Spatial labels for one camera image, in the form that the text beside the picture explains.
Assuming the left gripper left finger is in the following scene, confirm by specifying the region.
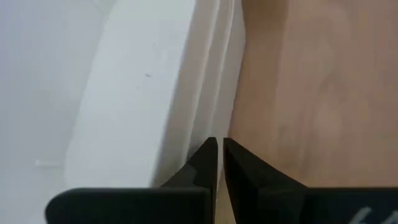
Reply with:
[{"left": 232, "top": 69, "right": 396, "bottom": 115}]
[{"left": 45, "top": 136, "right": 218, "bottom": 224}]

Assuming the white plastic basket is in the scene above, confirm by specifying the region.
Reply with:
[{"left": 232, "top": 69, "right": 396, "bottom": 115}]
[
  {"left": 186, "top": 0, "right": 236, "bottom": 150},
  {"left": 0, "top": 0, "right": 222, "bottom": 224},
  {"left": 214, "top": 0, "right": 248, "bottom": 147}
]

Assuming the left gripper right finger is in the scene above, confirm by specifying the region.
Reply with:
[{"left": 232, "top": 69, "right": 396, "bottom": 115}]
[{"left": 223, "top": 138, "right": 398, "bottom": 224}]

